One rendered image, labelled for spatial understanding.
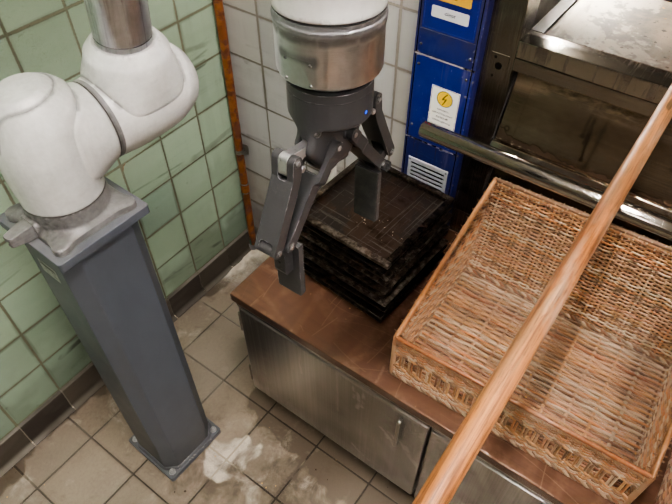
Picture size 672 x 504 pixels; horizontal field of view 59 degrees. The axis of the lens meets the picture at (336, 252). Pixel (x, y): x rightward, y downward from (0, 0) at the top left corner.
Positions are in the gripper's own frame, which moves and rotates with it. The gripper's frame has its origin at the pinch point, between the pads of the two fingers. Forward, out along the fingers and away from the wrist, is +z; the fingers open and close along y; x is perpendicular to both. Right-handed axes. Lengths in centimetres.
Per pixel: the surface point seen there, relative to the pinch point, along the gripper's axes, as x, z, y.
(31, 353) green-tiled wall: -103, 99, 9
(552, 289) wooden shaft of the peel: 20.6, 12.3, -19.6
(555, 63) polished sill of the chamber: -2, 15, -81
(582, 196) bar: 16.7, 15.5, -44.0
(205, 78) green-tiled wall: -102, 48, -73
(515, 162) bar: 4.9, 14.6, -44.7
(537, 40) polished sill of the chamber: -8, 13, -84
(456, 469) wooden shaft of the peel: 21.7, 13.2, 8.2
